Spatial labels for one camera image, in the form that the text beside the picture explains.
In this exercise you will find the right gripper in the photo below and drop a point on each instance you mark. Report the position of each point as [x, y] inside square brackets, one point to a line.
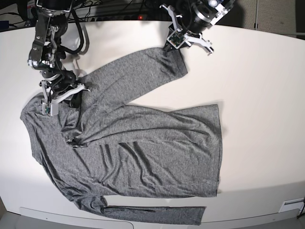
[57, 83]

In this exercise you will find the grey long-sleeve T-shirt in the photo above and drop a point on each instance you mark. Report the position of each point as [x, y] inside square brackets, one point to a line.
[107, 146]

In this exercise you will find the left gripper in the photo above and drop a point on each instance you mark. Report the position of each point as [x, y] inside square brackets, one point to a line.
[196, 16]

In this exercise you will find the white label sticker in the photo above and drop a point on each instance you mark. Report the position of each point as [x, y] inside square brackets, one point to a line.
[289, 205]

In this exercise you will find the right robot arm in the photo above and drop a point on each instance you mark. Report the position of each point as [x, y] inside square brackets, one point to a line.
[47, 52]

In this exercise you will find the power strip with red light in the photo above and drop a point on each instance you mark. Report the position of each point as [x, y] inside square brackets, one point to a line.
[93, 14]

